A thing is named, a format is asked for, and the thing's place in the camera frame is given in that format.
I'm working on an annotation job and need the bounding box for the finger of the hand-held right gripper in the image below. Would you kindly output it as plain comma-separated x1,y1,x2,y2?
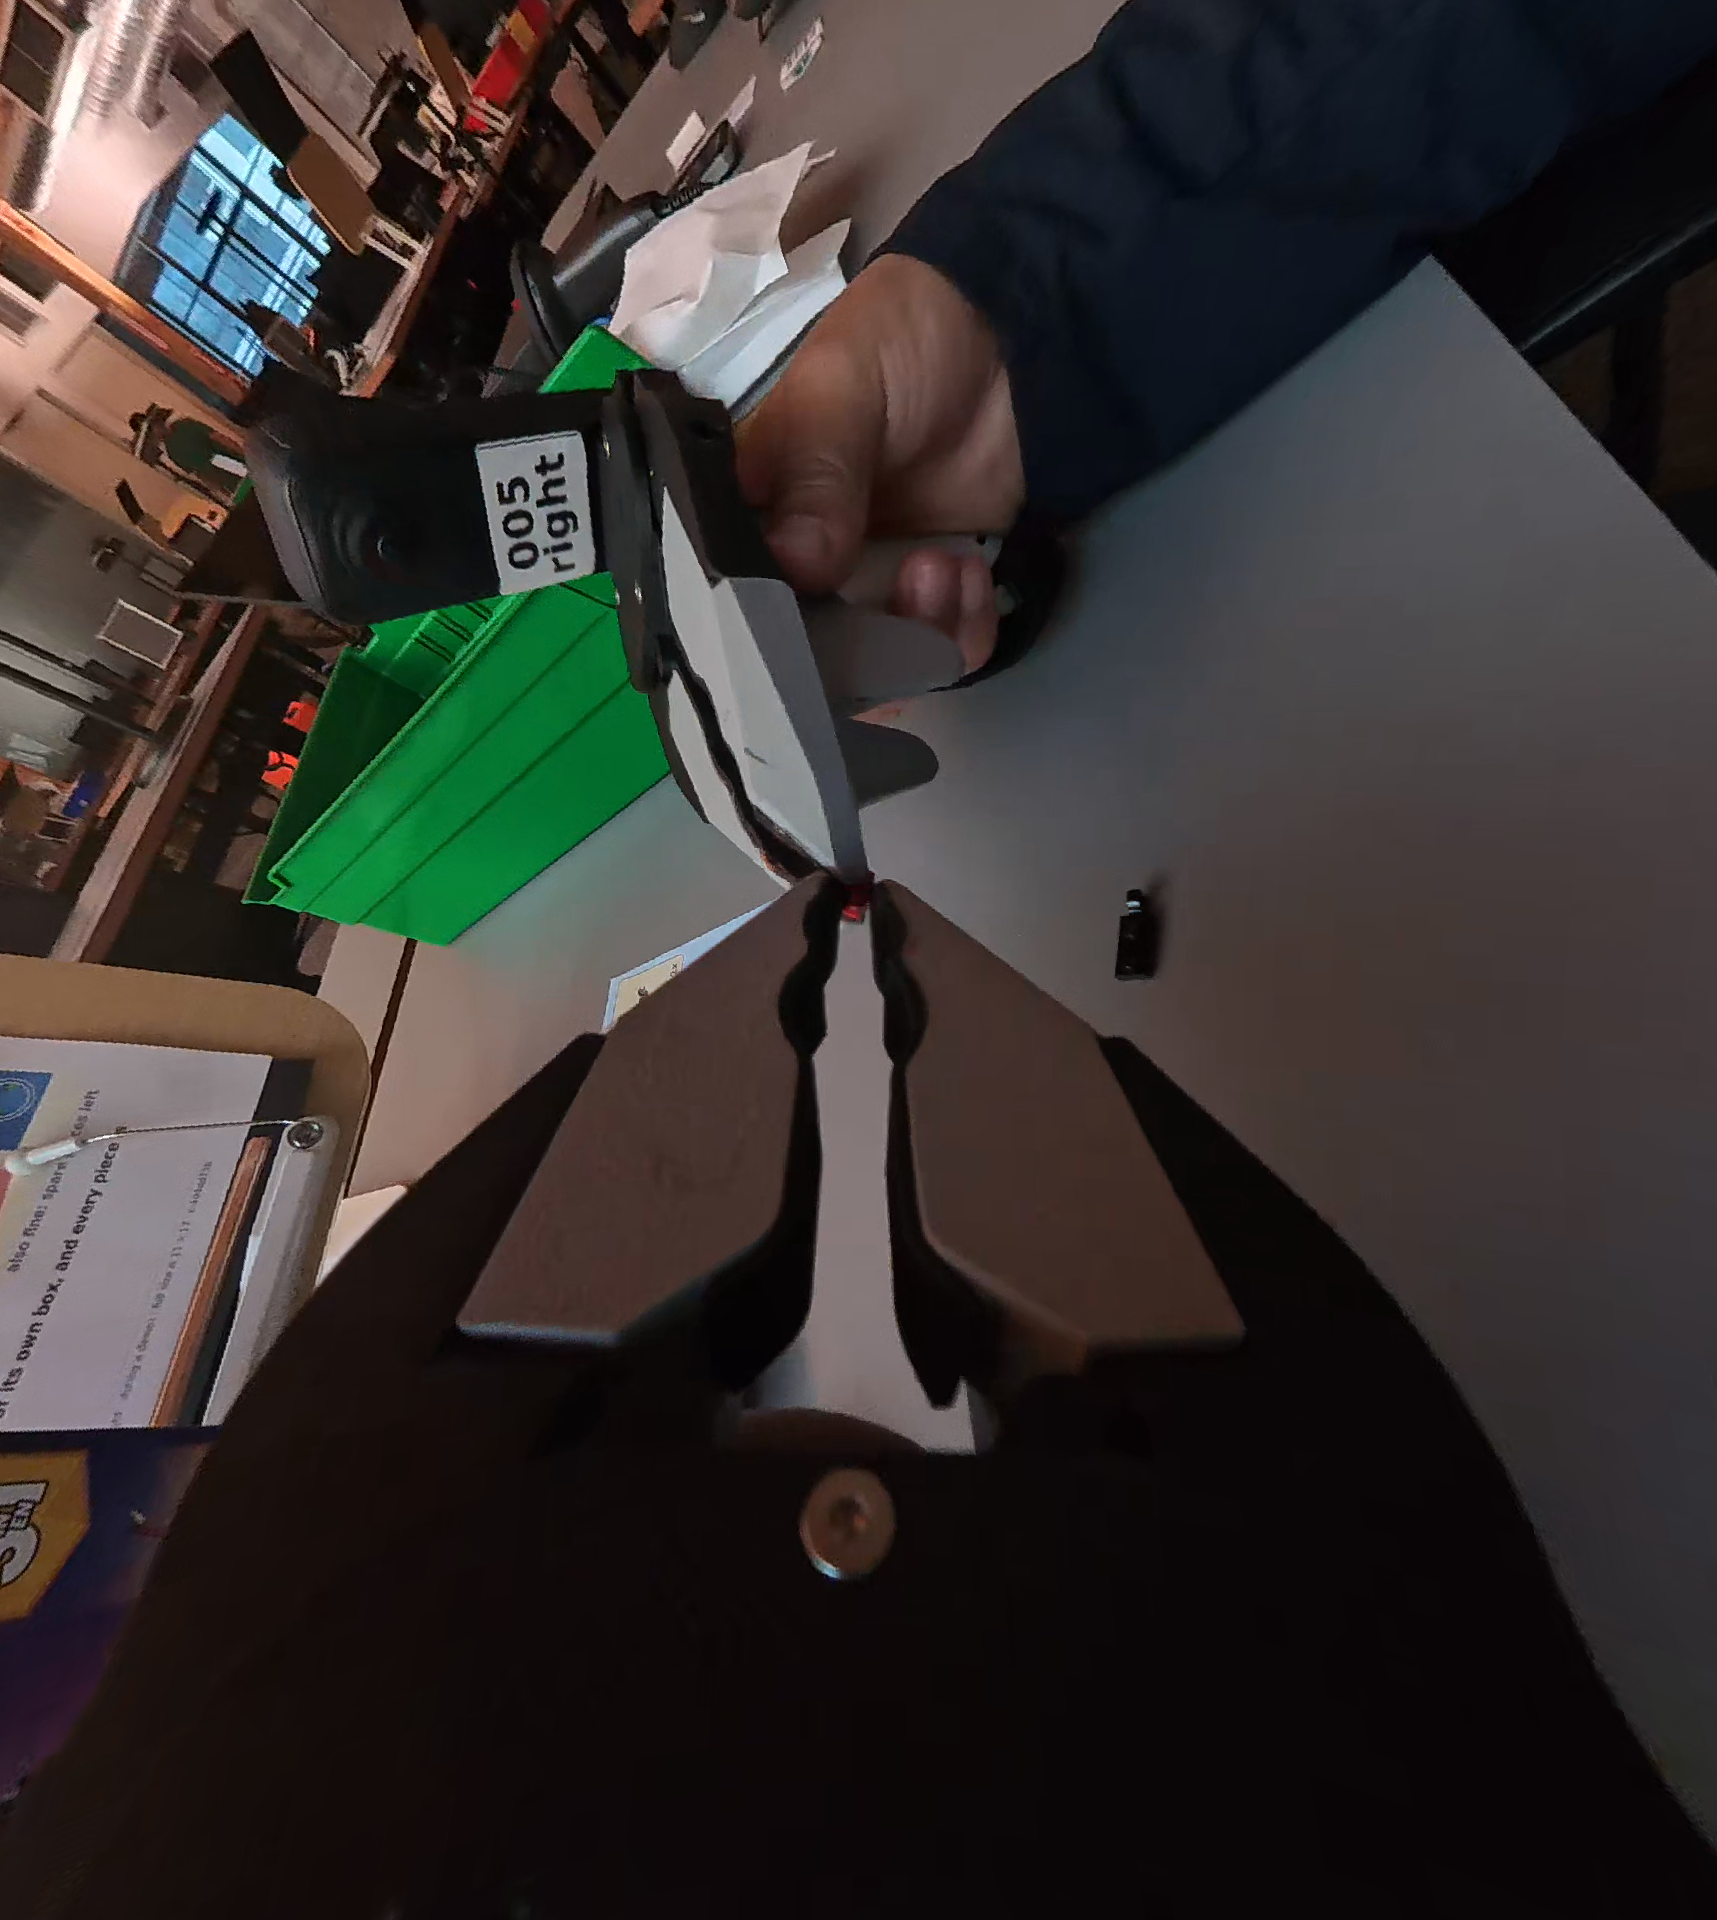
708,576,875,883
643,486,806,883

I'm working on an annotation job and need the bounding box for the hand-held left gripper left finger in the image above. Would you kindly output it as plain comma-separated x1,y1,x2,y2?
456,872,836,1389

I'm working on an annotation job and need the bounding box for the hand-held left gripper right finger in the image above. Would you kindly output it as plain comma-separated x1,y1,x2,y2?
864,881,1247,1409

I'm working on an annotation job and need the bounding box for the person's right forearm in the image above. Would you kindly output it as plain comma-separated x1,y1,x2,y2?
871,0,1717,527

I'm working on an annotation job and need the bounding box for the lego instruction booklet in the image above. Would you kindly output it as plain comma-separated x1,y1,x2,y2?
602,900,785,1037

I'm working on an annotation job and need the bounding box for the person's right hand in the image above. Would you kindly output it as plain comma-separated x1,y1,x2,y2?
734,253,1028,678

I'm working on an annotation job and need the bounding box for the green plastic bin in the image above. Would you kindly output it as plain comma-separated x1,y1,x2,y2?
242,322,785,947

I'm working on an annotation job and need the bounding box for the large window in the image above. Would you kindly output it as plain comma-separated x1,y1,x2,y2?
114,112,335,377

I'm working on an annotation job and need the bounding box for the black handheld device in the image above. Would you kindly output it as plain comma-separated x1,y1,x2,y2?
513,185,699,361

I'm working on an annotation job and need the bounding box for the white cylindrical bar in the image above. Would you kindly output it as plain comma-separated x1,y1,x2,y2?
241,1113,345,1329

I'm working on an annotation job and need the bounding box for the white crumpled tissue paper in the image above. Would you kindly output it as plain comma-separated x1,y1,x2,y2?
611,141,861,408

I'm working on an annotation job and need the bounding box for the white paper slip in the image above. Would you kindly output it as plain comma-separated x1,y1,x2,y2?
666,73,758,168

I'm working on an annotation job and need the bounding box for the wooden board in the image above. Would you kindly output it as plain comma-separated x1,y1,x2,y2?
0,943,380,1428

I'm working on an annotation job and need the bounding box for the printed instruction sheet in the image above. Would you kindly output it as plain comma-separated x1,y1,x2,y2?
0,1026,275,1487

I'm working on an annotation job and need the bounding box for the thin wire tether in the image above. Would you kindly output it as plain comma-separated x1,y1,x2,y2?
2,1118,308,1175

